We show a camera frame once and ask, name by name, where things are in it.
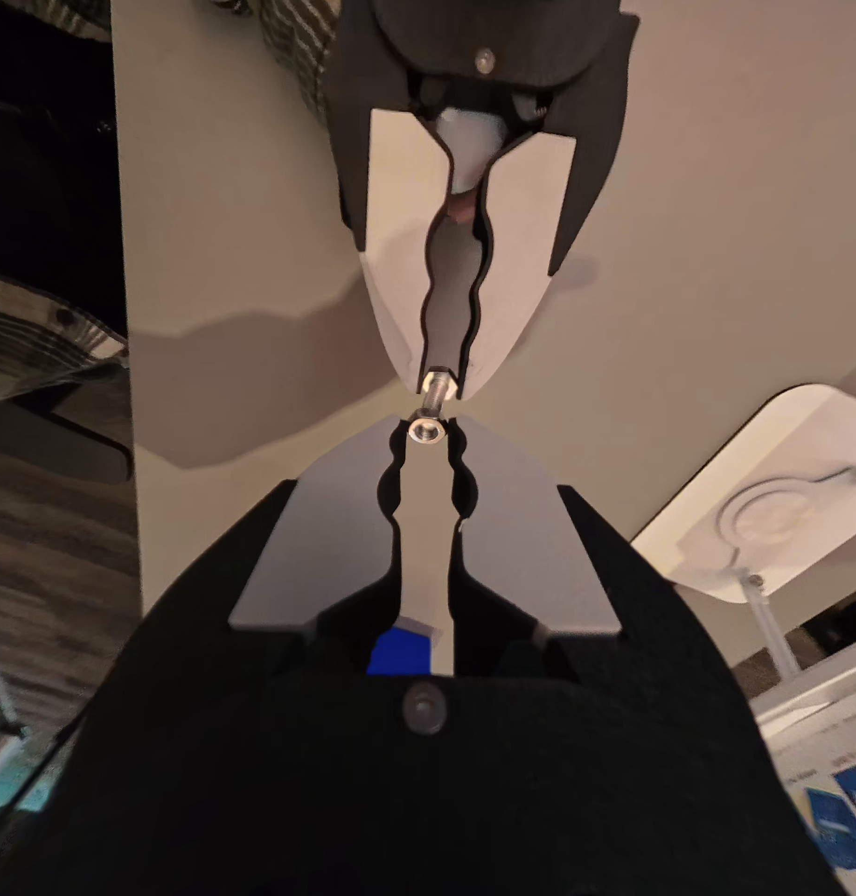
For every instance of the blue plastic bin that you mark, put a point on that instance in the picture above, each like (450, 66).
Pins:
(398, 652)

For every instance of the clear stand pole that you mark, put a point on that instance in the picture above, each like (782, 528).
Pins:
(774, 626)

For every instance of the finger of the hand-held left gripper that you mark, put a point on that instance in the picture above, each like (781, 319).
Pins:
(400, 224)
(522, 245)

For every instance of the white stand base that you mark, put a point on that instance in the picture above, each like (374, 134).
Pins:
(770, 490)

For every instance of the person's plaid shirt torso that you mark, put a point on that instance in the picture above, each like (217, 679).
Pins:
(36, 343)

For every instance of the silver hex nut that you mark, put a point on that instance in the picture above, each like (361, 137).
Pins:
(428, 429)

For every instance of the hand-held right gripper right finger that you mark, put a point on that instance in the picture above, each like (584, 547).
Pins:
(533, 553)

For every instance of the silver hex bolt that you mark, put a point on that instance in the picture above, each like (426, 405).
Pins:
(438, 388)

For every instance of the person's left hand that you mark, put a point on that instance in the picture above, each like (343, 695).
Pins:
(461, 208)

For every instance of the instruction sheet clipboard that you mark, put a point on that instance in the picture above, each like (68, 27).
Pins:
(826, 770)

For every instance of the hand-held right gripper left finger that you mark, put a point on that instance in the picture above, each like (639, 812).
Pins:
(316, 546)

